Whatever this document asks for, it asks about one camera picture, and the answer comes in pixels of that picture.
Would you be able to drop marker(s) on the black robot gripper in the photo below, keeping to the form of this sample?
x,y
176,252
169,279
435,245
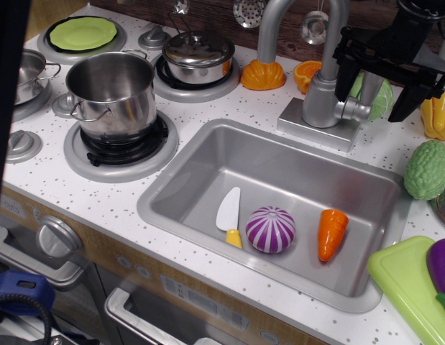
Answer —
x,y
392,54

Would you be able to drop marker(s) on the silver faucet lever handle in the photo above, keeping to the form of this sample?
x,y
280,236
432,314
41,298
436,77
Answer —
x,y
359,110

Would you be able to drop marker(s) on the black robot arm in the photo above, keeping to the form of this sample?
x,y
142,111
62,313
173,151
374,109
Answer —
x,y
418,17

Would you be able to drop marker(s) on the green toy cabbage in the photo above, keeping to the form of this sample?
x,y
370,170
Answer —
x,y
383,102

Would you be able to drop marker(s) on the yellow toy bell pepper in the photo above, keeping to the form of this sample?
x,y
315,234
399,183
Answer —
x,y
433,117

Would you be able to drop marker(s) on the silver toy faucet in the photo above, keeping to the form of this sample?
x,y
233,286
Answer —
x,y
319,116

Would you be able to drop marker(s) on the toy orange half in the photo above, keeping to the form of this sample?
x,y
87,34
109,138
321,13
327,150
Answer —
x,y
304,72

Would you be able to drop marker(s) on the hanging steel ladle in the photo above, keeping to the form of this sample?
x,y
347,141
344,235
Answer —
x,y
314,25

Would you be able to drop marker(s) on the green bumpy toy gourd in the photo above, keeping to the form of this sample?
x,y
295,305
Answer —
x,y
424,177

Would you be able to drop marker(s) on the orange toy pumpkin piece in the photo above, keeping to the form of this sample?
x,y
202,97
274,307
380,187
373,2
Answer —
x,y
262,76

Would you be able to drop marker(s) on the grey toy sink basin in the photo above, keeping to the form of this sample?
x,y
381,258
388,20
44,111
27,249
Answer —
x,y
301,216

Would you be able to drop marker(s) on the hanging steel slotted spoon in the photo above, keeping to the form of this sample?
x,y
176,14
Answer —
x,y
248,13

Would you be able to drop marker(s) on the orange toy carrot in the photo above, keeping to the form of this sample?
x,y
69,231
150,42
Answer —
x,y
331,230

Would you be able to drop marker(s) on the small lidded steel pot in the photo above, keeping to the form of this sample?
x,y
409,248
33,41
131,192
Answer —
x,y
199,56

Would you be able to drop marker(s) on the purple striped toy onion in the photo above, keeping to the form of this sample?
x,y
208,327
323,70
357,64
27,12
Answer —
x,y
270,229

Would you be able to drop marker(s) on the purple toy eggplant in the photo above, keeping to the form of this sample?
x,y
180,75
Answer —
x,y
435,261

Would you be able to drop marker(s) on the green cutting board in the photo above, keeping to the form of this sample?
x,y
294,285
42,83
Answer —
x,y
401,272

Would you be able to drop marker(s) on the grey stove knob back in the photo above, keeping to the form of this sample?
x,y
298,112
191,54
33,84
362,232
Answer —
x,y
154,39

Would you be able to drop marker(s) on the grey stove knob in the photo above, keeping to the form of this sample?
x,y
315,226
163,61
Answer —
x,y
63,106
22,146
154,39

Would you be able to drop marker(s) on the large steel pot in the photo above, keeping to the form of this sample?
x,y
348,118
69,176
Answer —
x,y
113,96

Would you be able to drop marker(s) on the green toy plate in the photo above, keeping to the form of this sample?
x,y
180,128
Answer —
x,y
78,34

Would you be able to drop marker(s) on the grey stove knob middle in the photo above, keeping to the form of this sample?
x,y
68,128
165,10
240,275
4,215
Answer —
x,y
63,106

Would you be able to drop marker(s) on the steel pot at left edge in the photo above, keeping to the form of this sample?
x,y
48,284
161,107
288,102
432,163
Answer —
x,y
34,74

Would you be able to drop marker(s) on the grey oven dial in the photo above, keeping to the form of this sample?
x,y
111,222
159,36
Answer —
x,y
56,239

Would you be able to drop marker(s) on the grey stove knob front left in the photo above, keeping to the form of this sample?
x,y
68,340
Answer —
x,y
22,146

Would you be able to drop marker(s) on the white toy knife yellow handle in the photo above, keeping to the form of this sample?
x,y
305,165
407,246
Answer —
x,y
227,217

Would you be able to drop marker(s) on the silver oven door handle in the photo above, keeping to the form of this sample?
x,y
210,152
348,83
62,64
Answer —
x,y
115,308

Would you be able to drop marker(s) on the blue clamp with black cable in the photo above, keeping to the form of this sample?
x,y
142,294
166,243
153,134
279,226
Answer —
x,y
27,294

